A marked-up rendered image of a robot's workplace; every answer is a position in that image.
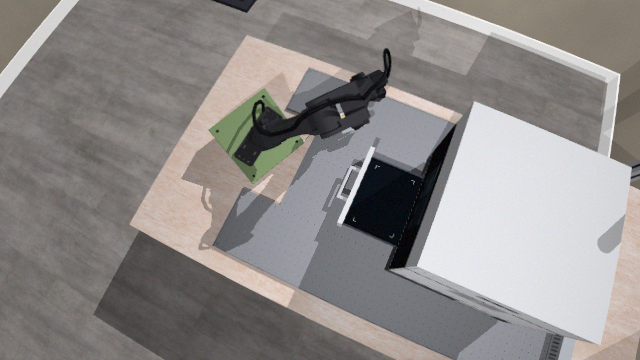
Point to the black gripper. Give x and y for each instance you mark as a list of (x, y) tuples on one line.
[(359, 125)]

